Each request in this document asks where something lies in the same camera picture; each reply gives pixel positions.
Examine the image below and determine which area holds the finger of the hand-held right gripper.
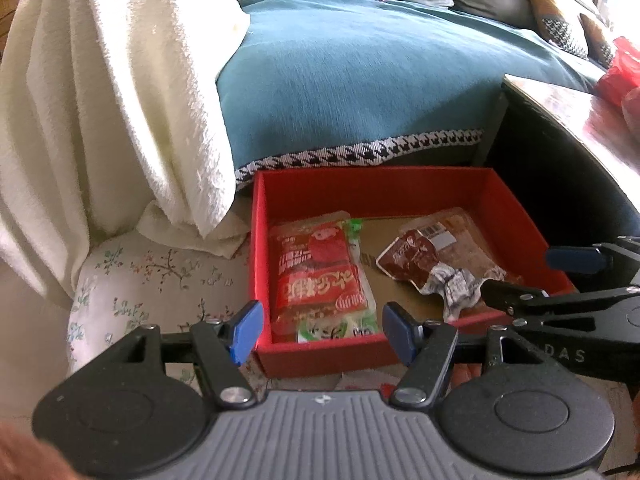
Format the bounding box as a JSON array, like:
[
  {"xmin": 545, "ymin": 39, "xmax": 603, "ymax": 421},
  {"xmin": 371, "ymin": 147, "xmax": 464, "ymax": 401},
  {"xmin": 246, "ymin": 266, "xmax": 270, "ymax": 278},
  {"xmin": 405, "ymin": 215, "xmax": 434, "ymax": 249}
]
[
  {"xmin": 480, "ymin": 280, "xmax": 640, "ymax": 333},
  {"xmin": 546, "ymin": 236, "xmax": 640, "ymax": 286}
]

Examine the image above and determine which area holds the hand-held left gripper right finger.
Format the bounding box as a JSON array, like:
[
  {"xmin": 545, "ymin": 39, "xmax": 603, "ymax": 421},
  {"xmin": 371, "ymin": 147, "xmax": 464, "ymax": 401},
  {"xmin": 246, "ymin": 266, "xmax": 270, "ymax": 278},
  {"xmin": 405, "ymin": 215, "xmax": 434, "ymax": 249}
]
[{"xmin": 382, "ymin": 301, "xmax": 538, "ymax": 408}]

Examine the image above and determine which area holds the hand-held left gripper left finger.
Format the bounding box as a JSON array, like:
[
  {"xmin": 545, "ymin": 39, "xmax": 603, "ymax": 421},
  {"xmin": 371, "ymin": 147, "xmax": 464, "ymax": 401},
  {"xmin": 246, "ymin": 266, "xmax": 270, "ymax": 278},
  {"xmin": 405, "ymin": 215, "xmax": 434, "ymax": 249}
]
[{"xmin": 112, "ymin": 300, "xmax": 265, "ymax": 407}]

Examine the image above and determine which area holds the green bamboo shoot packet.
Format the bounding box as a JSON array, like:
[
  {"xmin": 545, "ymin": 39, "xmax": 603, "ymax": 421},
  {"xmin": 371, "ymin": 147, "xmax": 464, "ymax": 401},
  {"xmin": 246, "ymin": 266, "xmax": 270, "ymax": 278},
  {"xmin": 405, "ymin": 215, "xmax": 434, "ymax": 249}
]
[{"xmin": 297, "ymin": 217, "xmax": 378, "ymax": 343}]

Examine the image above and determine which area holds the dark brown snack packet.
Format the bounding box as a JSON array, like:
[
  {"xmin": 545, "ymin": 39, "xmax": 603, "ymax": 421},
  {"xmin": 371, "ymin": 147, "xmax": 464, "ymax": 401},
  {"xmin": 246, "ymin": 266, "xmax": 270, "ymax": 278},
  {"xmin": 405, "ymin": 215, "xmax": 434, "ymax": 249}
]
[{"xmin": 376, "ymin": 207, "xmax": 523, "ymax": 323}]

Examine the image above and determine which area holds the red snack packet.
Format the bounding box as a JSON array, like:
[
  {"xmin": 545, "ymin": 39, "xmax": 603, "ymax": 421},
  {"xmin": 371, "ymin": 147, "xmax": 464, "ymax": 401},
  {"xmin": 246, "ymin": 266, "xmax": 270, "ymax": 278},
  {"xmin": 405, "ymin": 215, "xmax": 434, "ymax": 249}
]
[{"xmin": 269, "ymin": 211, "xmax": 378, "ymax": 336}]

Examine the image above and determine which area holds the red cardboard box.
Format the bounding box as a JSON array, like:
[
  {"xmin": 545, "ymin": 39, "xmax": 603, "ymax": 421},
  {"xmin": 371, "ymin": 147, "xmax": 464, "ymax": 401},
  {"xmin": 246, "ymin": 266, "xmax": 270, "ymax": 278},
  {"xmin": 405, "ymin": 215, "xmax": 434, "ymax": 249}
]
[{"xmin": 248, "ymin": 166, "xmax": 576, "ymax": 380}]

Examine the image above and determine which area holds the dark coffee table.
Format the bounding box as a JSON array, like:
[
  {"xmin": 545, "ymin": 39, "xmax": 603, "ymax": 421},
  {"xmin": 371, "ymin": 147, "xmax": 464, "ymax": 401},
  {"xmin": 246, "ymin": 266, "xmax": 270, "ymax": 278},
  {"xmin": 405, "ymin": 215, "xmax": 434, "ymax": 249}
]
[{"xmin": 487, "ymin": 74, "xmax": 640, "ymax": 261}]

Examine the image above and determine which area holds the red peach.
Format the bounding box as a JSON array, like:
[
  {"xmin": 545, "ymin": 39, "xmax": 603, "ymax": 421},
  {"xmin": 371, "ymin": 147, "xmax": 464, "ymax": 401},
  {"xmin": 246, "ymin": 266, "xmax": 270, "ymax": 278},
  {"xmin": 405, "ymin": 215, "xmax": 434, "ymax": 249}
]
[{"xmin": 621, "ymin": 92, "xmax": 640, "ymax": 131}]

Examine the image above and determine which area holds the red plastic bag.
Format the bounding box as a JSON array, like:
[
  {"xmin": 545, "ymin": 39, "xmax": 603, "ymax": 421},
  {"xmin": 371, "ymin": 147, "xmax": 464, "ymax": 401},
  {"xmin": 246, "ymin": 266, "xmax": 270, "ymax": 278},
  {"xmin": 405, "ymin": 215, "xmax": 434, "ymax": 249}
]
[{"xmin": 597, "ymin": 37, "xmax": 640, "ymax": 106}]

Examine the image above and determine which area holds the orange patterned throw pillow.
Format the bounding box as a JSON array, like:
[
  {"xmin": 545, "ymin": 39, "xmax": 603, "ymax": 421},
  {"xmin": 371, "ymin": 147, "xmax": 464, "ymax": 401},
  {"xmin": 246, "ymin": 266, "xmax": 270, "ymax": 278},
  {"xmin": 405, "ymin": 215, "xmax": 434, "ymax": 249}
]
[
  {"xmin": 522, "ymin": 0, "xmax": 591, "ymax": 58},
  {"xmin": 580, "ymin": 12, "xmax": 618, "ymax": 68}
]

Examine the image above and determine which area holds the teal sofa blanket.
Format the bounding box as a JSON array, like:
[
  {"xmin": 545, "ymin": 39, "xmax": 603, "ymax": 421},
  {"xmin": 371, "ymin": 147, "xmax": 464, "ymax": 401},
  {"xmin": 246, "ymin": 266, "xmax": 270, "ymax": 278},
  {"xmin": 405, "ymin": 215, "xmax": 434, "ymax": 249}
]
[{"xmin": 215, "ymin": 0, "xmax": 606, "ymax": 191}]

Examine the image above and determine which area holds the white towel blanket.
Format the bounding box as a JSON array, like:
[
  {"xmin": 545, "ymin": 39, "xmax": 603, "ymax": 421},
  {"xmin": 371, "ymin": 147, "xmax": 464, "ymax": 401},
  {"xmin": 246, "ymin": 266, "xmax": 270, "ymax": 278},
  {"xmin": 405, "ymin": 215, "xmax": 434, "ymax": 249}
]
[{"xmin": 0, "ymin": 0, "xmax": 251, "ymax": 311}]

